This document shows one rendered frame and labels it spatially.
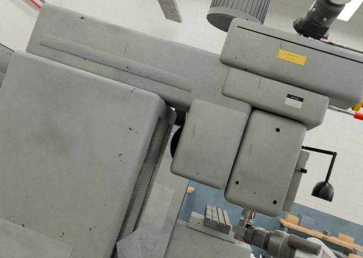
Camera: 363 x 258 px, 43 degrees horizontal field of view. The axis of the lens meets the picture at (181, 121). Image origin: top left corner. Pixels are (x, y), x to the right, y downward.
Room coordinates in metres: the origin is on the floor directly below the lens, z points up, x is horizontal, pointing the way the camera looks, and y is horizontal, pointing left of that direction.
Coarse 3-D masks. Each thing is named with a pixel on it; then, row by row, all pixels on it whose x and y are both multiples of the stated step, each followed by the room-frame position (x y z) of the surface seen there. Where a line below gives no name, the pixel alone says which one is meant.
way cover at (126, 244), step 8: (136, 232) 1.72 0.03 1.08; (120, 240) 1.49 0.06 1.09; (128, 240) 1.58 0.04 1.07; (136, 240) 1.70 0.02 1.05; (120, 248) 1.47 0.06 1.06; (128, 248) 1.57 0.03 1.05; (136, 248) 1.68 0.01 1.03; (120, 256) 1.46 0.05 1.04; (128, 256) 1.55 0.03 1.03; (136, 256) 1.67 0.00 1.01
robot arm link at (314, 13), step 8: (312, 8) 1.42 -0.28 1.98; (304, 16) 1.48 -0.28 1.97; (312, 16) 1.42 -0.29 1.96; (320, 16) 1.40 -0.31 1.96; (328, 16) 1.39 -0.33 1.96; (336, 16) 1.40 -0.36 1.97; (296, 24) 1.49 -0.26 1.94; (304, 24) 1.47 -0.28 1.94; (312, 24) 1.46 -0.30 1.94; (320, 24) 1.44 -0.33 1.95; (328, 24) 1.43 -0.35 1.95; (304, 32) 1.49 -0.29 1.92; (312, 32) 1.48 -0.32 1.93; (320, 32) 1.48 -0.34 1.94; (328, 32) 1.50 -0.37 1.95
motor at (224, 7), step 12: (216, 0) 1.52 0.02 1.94; (228, 0) 1.49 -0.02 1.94; (240, 0) 1.48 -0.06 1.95; (252, 0) 1.49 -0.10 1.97; (264, 0) 1.51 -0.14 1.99; (216, 12) 1.51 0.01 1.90; (228, 12) 1.48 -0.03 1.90; (240, 12) 1.48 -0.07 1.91; (252, 12) 1.49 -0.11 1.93; (264, 12) 1.53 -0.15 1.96; (216, 24) 1.62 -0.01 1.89; (228, 24) 1.57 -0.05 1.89
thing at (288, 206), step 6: (300, 150) 1.51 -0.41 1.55; (300, 156) 1.51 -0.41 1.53; (306, 156) 1.51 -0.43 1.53; (300, 162) 1.51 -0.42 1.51; (294, 174) 1.51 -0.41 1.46; (300, 174) 1.51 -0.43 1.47; (294, 180) 1.51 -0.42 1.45; (300, 180) 1.51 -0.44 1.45; (294, 186) 1.51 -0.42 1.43; (288, 192) 1.51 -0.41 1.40; (294, 192) 1.51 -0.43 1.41; (288, 198) 1.51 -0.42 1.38; (294, 198) 1.51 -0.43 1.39; (288, 204) 1.51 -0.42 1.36; (288, 210) 1.51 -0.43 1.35
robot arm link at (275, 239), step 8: (248, 232) 1.47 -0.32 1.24; (256, 232) 1.47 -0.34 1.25; (264, 232) 1.47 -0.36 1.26; (272, 232) 1.48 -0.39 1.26; (280, 232) 1.46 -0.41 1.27; (248, 240) 1.47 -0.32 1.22; (256, 240) 1.47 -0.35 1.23; (264, 240) 1.46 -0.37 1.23; (272, 240) 1.44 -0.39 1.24; (280, 240) 1.43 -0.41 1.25; (264, 248) 1.47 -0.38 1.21; (272, 248) 1.44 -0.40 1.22; (280, 248) 1.42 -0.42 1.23; (272, 256) 1.45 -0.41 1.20
